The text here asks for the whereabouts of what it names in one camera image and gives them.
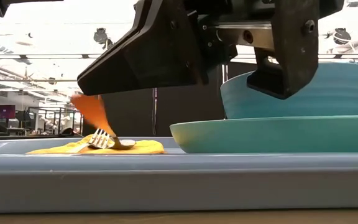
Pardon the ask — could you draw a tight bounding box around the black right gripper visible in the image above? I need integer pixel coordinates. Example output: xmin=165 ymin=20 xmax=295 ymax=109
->
xmin=76 ymin=0 xmax=320 ymax=101

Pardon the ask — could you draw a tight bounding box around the black ceiling cable reel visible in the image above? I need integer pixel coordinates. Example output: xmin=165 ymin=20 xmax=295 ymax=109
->
xmin=333 ymin=27 xmax=352 ymax=45
xmin=93 ymin=27 xmax=115 ymax=50

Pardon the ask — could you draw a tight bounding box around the fork with orange handle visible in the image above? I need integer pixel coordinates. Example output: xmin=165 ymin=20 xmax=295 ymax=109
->
xmin=65 ymin=128 xmax=115 ymax=154

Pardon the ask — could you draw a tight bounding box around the dark computer monitor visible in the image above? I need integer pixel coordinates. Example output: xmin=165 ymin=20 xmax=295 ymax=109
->
xmin=0 ymin=104 xmax=17 ymax=120

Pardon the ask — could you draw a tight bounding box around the blue plastic bowl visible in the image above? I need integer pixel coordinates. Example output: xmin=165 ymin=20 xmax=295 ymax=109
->
xmin=219 ymin=62 xmax=358 ymax=120

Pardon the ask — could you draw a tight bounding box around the spoon with orange handle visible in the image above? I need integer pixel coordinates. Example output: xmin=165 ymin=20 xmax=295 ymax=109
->
xmin=71 ymin=94 xmax=137 ymax=151

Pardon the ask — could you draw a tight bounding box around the yellow cloth napkin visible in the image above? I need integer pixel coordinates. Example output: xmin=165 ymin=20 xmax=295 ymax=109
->
xmin=26 ymin=133 xmax=166 ymax=156

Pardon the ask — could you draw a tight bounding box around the blue plastic tray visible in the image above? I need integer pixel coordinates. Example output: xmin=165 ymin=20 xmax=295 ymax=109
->
xmin=0 ymin=136 xmax=358 ymax=214

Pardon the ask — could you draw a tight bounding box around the black partition screen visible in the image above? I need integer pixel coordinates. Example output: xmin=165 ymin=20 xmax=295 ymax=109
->
xmin=82 ymin=60 xmax=254 ymax=138

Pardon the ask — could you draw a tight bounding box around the teal plastic plate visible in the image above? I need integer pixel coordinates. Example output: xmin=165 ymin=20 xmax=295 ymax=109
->
xmin=169 ymin=114 xmax=358 ymax=154

